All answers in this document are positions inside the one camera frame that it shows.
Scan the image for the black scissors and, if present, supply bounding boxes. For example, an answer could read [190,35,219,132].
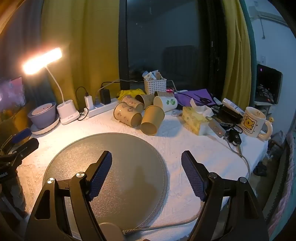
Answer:
[193,93,212,104]

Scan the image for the white power strip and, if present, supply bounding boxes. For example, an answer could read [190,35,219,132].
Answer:
[86,98,119,118]

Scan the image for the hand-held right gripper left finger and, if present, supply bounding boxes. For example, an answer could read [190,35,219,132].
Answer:
[24,151,113,241]

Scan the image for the pink patterned blanket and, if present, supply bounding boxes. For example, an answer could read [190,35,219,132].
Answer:
[266,132,296,241]

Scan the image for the black power adapter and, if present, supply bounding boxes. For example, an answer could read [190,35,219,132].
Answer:
[100,89,112,105]

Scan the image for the black key fob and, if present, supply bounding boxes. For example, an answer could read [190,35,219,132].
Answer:
[225,129,242,145]

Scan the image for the white charger plug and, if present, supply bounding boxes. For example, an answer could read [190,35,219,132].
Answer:
[84,96,95,109]

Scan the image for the white desk lamp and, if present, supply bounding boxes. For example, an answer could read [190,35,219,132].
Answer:
[22,47,80,126]

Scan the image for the small toiletry bottles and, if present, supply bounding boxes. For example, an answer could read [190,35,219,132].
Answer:
[142,70,162,81]

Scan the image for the monitor screen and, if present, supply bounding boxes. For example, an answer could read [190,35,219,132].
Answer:
[0,77,26,112]

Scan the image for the yellow curtain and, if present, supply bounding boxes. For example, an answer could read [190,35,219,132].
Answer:
[221,0,256,110]
[41,0,121,105]

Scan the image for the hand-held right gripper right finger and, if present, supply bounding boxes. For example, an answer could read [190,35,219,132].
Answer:
[181,150,270,241]

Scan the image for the white cup with green print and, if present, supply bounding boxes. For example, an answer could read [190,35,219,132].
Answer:
[153,95,178,113]

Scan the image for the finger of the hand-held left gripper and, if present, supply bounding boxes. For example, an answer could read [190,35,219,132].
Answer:
[9,138,39,163]
[0,128,31,154]

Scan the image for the cream mug with bear print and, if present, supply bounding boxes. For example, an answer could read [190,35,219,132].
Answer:
[240,106,273,141]

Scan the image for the white plate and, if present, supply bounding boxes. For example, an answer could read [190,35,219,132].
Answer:
[30,113,61,135]

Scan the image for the white textured tablecloth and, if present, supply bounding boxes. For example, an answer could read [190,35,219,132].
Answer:
[16,108,269,240]

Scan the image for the purple cloth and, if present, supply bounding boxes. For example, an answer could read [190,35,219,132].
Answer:
[174,88,214,107]

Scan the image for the black pouch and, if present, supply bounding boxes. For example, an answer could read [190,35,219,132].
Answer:
[217,105,243,125]

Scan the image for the white inline controller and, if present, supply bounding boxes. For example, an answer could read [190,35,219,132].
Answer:
[208,118,226,137]

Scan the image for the round grey mat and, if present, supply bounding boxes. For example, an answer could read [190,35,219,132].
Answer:
[43,132,168,231]

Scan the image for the printed brown paper cup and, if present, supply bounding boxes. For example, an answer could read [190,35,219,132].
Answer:
[113,102,142,128]
[121,95,144,113]

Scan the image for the yellow cloth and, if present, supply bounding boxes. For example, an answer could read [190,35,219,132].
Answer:
[117,88,145,101]

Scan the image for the dark window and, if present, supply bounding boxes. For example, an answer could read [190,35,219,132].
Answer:
[119,0,226,98]

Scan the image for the purple bowl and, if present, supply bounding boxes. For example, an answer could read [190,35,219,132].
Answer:
[27,102,57,129]

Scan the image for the white plastic basket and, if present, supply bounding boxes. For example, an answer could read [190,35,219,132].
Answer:
[144,77,167,95]

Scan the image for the black charger cable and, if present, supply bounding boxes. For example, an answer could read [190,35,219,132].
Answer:
[75,87,90,121]

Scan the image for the dark shoe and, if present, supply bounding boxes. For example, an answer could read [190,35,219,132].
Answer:
[253,161,266,177]

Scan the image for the white round puck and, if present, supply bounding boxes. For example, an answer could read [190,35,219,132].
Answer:
[98,222,125,241]

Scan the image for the yellow tissue box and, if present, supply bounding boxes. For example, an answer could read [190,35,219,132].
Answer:
[182,98,215,136]

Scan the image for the white squeeze tube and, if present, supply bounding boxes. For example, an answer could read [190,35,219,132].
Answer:
[222,98,246,115]

